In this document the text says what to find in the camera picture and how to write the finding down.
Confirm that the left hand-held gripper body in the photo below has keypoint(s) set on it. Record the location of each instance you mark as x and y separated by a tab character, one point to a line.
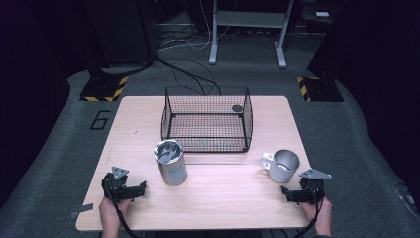
116	188

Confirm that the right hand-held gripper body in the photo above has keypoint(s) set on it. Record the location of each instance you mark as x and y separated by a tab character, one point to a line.
312	190

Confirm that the steel tumbler with lid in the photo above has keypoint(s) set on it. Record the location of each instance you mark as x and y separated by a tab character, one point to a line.
171	168

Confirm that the person's left hand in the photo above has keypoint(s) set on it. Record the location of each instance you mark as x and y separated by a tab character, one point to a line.
110	210

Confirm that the person's right hand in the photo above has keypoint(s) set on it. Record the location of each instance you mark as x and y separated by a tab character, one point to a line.
320	213

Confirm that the grey tape strip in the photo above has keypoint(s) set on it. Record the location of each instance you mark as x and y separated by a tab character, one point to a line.
74	215
85	208

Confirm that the black round disc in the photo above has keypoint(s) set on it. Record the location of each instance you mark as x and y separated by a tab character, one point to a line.
237	108

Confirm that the hazard striped stand base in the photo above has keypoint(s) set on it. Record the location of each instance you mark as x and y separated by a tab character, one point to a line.
102	89
320	89

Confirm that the black cabinet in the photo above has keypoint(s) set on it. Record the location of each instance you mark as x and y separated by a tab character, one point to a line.
122	29

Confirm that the small white box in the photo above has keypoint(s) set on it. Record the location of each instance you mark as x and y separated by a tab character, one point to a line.
322	14

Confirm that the white metal stand frame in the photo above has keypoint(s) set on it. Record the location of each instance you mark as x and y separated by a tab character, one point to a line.
251	20

